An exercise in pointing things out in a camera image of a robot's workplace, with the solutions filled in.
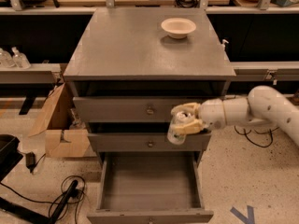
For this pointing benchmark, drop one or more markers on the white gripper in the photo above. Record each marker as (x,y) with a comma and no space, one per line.
(211,113)

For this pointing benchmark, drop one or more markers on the silver 7up soda can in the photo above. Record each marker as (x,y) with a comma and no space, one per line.
(179,120)

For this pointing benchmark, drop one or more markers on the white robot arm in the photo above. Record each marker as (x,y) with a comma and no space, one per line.
(262,105)

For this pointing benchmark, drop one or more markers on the grey wooden drawer cabinet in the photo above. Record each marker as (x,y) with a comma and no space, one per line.
(125,52)

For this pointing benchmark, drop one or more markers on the grey open bottom drawer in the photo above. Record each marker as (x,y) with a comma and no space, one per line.
(150,188)

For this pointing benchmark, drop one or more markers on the grey middle drawer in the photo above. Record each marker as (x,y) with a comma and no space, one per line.
(142,142)

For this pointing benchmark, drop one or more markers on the grey top drawer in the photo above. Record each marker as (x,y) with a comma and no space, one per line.
(128,109)

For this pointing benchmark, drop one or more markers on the small white pump bottle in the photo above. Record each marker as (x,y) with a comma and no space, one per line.
(225,44)

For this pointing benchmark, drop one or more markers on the white paper bowl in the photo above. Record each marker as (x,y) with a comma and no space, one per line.
(178,28)

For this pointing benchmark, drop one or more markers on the brown cardboard box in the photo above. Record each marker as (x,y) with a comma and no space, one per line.
(55,121)

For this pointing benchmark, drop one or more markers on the black power adapter left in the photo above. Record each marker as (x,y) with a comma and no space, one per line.
(30,161)

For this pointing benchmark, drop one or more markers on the clear sanitizer bottle right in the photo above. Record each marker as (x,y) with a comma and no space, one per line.
(20,59)

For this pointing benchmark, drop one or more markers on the clear sanitizer bottle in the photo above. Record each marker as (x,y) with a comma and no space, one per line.
(20,59)
(6,59)

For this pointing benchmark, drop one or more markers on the black bin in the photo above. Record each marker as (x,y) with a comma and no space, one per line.
(9,154)

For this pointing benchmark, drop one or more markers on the clear sanitizer bottle left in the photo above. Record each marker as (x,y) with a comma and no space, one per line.
(6,59)

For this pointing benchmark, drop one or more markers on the black stand leg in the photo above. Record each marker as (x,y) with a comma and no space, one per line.
(35,218)

